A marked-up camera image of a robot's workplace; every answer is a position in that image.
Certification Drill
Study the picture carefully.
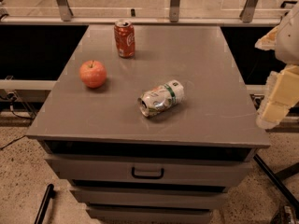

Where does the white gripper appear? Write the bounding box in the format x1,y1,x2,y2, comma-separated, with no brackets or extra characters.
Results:
255,3,299,129

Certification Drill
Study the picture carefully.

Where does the white green 7up can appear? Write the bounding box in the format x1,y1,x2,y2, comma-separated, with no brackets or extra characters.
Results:
137,80,184,118

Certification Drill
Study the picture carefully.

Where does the orange soda can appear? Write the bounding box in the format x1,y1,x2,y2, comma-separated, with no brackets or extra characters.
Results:
114,20,135,58

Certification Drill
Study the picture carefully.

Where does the black metal stand leg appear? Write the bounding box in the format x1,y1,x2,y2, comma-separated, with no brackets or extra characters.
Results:
254,154,299,218

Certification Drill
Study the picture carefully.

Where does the grey drawer cabinet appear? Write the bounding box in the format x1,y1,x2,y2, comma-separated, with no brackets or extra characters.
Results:
28,25,269,224

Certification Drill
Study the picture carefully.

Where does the red apple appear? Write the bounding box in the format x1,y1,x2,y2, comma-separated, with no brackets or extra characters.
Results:
79,60,107,89

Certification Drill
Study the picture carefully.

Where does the black bar on floor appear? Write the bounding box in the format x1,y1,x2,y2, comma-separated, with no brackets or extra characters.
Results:
34,184,55,224

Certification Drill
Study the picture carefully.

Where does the metal window post right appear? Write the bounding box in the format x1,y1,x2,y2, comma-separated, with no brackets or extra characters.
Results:
239,0,259,23

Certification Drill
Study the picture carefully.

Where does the metal window post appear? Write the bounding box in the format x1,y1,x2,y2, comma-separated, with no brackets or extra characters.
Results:
169,0,180,22
239,0,259,23
56,0,73,21

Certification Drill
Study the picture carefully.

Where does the metal window post middle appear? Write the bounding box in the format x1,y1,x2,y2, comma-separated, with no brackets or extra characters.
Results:
169,0,180,22

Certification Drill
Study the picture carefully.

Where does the black drawer handle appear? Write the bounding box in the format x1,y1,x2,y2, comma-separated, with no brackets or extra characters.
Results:
131,167,164,180

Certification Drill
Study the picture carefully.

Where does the metal window post left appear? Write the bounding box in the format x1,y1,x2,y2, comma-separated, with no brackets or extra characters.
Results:
56,0,73,21

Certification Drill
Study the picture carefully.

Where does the black cable on floor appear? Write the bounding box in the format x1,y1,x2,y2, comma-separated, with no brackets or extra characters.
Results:
0,91,36,151

